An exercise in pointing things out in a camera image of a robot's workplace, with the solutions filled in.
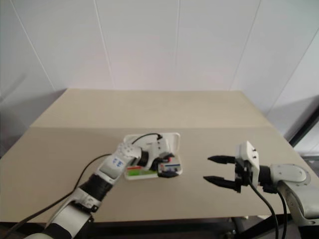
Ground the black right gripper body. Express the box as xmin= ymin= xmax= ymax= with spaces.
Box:
xmin=233 ymin=158 xmax=252 ymax=194

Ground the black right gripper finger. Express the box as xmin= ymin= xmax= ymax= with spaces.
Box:
xmin=207 ymin=154 xmax=236 ymax=165
xmin=203 ymin=175 xmax=237 ymax=192

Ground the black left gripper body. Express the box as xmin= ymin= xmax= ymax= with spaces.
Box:
xmin=149 ymin=156 xmax=165 ymax=175

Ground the white eraser with print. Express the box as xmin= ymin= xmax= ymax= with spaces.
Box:
xmin=160 ymin=165 xmax=181 ymax=173

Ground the green and red object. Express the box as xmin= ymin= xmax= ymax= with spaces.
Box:
xmin=127 ymin=169 xmax=152 ymax=176

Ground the white plastic tray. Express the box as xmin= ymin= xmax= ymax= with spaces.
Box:
xmin=124 ymin=132 xmax=184 ymax=180

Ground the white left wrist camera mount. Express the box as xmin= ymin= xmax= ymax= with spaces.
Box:
xmin=146 ymin=138 xmax=174 ymax=162

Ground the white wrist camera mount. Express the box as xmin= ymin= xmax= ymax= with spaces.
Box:
xmin=146 ymin=138 xmax=174 ymax=162
xmin=235 ymin=140 xmax=260 ymax=187

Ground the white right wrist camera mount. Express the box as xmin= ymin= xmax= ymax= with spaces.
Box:
xmin=235 ymin=140 xmax=260 ymax=187

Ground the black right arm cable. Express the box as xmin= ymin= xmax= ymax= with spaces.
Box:
xmin=275 ymin=190 xmax=289 ymax=239
xmin=248 ymin=183 xmax=279 ymax=239

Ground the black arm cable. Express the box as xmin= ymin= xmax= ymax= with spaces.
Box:
xmin=248 ymin=183 xmax=279 ymax=239
xmin=275 ymin=190 xmax=289 ymax=239
xmin=0 ymin=133 xmax=164 ymax=239

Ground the black table frame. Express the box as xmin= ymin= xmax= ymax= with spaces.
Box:
xmin=94 ymin=215 xmax=319 ymax=239

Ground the dark metal frame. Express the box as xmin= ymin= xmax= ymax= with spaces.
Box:
xmin=289 ymin=98 xmax=319 ymax=156

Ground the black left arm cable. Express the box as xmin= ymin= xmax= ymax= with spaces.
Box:
xmin=0 ymin=133 xmax=164 ymax=239

